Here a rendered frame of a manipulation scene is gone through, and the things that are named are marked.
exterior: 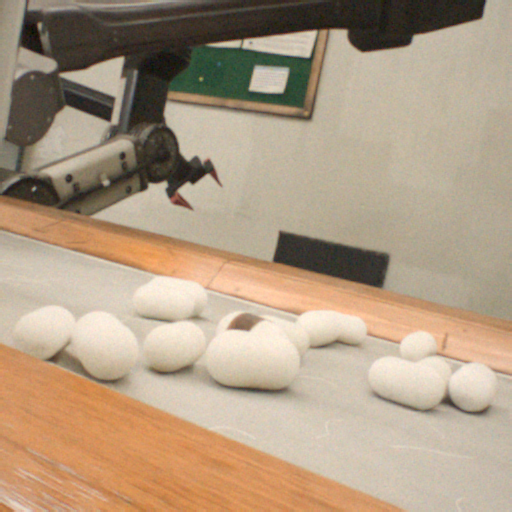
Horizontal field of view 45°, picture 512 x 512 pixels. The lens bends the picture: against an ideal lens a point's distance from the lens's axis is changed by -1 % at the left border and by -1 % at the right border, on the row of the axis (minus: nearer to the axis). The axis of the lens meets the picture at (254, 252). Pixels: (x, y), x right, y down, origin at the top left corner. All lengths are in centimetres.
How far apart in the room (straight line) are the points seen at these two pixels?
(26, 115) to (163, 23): 16
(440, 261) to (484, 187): 30
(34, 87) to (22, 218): 19
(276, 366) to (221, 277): 26
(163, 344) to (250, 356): 3
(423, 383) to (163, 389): 11
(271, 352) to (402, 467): 7
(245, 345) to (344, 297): 23
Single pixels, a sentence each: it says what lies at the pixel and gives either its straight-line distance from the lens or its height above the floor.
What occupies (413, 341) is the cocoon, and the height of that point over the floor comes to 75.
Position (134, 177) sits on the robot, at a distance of 109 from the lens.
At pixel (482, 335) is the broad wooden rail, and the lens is 43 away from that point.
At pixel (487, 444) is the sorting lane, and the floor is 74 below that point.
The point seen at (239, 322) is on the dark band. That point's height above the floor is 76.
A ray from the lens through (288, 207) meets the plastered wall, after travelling 250.
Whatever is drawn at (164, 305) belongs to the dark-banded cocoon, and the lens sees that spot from 34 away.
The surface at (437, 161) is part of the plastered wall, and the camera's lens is 238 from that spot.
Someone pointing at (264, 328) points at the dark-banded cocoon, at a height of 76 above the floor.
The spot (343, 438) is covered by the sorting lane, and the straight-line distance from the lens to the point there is 22.
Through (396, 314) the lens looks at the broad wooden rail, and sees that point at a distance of 44.
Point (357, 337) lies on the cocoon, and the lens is 38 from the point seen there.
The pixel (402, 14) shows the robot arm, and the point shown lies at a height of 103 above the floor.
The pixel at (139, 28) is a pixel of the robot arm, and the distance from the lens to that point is 58.
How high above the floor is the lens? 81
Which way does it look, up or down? 4 degrees down
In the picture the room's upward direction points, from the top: 12 degrees clockwise
